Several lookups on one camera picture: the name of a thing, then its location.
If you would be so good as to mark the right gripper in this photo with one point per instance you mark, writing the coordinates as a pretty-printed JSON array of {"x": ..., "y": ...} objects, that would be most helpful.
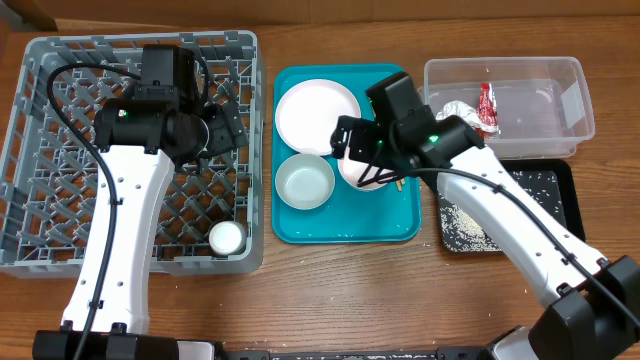
[{"x": 357, "y": 142}]

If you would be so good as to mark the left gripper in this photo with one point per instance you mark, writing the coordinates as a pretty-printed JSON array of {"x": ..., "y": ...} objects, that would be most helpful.
[{"x": 227, "y": 128}]

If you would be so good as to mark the pink bowl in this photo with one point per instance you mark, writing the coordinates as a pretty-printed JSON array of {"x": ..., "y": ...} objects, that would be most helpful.
[{"x": 351, "y": 172}]

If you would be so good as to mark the wooden chopstick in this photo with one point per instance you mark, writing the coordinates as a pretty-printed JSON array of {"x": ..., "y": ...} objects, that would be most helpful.
[{"x": 399, "y": 185}]

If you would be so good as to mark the grey bowl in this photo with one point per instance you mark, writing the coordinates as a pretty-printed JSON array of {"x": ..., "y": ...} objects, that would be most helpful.
[{"x": 304, "y": 181}]

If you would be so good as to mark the white tissue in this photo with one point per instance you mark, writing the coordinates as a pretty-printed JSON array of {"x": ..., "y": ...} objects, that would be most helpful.
[{"x": 460, "y": 109}]

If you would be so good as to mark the white cup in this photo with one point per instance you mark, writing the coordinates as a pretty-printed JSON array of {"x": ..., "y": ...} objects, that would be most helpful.
[{"x": 227, "y": 238}]

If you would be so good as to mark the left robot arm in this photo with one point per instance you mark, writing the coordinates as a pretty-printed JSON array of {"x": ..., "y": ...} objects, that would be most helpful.
[{"x": 139, "y": 145}]

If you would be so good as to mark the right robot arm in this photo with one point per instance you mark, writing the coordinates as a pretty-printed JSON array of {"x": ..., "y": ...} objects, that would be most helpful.
[{"x": 591, "y": 304}]

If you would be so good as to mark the teal plastic tray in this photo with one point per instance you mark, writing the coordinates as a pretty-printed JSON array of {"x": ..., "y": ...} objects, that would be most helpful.
[{"x": 387, "y": 214}]

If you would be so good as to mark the large white plate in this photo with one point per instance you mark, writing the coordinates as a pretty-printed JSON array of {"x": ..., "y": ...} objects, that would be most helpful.
[{"x": 307, "y": 114}]

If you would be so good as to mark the grey plastic dish rack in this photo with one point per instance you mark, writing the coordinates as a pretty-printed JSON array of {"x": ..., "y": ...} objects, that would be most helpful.
[{"x": 49, "y": 180}]

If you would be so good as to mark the spilled rice pile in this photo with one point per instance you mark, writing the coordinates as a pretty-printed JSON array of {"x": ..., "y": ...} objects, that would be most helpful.
[{"x": 461, "y": 234}]

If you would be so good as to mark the red snack wrapper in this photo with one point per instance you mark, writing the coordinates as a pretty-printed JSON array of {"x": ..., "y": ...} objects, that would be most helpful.
[{"x": 487, "y": 112}]

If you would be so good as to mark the black tray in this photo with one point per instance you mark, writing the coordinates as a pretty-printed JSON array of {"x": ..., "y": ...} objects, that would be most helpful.
[{"x": 569, "y": 197}]

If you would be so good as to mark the clear plastic bin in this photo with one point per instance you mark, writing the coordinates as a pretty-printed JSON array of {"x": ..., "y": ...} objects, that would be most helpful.
[{"x": 544, "y": 108}]

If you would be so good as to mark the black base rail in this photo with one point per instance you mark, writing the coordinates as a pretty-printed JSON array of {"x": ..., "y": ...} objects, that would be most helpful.
[{"x": 350, "y": 355}]

